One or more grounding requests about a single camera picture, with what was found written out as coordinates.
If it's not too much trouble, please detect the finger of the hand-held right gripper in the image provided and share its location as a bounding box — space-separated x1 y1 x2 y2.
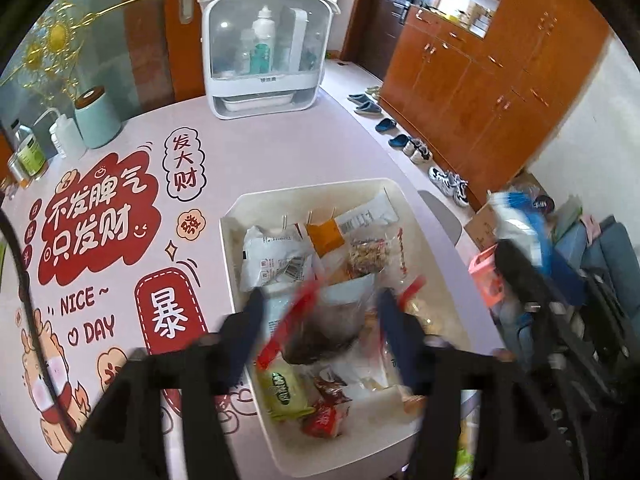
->
547 252 588 306
492 239 553 311

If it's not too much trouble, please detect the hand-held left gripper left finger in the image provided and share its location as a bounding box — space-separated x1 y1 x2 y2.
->
67 287 266 480

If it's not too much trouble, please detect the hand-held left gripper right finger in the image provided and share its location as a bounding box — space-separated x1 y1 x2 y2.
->
379 289 583 480

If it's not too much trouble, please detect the blue and white snack packet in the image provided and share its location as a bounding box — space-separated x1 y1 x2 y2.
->
487 189 548 273

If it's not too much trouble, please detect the red-trimmed dark snack packet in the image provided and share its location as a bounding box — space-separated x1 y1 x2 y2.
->
255 274 428 368

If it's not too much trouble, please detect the white plastic bin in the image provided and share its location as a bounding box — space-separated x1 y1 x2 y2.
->
220 177 483 471

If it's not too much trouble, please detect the pale white snack packet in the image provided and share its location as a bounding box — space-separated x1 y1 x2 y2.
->
260 285 306 348

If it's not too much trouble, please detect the pink basket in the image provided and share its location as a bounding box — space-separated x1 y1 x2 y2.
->
469 251 506 307

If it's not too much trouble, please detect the blue sofa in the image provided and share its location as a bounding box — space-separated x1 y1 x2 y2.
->
550 215 640 311

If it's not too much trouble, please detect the cardboard box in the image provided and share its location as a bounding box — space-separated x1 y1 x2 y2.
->
464 205 501 251

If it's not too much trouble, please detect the small yellowish snack packet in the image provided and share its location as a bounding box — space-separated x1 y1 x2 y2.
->
399 392 427 418

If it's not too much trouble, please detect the green snack packet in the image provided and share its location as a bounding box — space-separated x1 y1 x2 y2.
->
256 364 315 420

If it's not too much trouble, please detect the clear packet red print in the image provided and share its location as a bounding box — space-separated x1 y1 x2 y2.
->
389 225 427 301

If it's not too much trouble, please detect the brown-red snack packet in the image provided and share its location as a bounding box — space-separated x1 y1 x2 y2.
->
312 374 355 407

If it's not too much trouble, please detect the clear nut bar packet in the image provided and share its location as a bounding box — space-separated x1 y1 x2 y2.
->
346 239 392 280

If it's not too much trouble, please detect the white and black sneaker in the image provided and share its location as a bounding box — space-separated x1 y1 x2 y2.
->
429 166 458 192
447 175 471 207

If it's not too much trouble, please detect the red snack packet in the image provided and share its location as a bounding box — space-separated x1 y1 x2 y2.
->
299 402 352 439

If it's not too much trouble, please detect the orange and white snack packet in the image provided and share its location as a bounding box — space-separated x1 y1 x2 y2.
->
305 219 347 261

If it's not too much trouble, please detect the long white snack packet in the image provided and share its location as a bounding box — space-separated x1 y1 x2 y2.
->
334 187 399 233

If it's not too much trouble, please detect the wooden cabinet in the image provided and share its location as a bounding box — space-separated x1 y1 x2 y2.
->
380 0 613 211

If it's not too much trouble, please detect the white storage box clear front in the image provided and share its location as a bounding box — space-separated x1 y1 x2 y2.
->
196 0 337 121

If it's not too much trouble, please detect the mint canister brown lid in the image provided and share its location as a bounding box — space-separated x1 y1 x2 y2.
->
74 87 122 150

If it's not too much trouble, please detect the white squeeze bottle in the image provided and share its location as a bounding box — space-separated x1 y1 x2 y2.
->
32 107 86 161

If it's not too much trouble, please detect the small clear bottle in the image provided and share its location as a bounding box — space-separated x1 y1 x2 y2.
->
240 30 258 76

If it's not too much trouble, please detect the green label bottle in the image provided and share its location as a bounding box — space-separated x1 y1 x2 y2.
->
10 120 48 177

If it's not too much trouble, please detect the white bottle teal label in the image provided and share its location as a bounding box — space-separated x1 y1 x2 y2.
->
251 5 277 75

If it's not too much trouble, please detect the tall white container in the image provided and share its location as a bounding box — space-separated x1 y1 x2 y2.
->
277 5 306 72

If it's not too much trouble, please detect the sliding glass door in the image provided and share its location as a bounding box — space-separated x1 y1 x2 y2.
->
0 0 251 126

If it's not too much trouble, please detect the gold door ornament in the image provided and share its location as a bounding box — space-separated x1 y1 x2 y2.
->
0 0 166 106

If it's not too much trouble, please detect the black cable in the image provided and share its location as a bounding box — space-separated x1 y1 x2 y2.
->
0 207 68 436

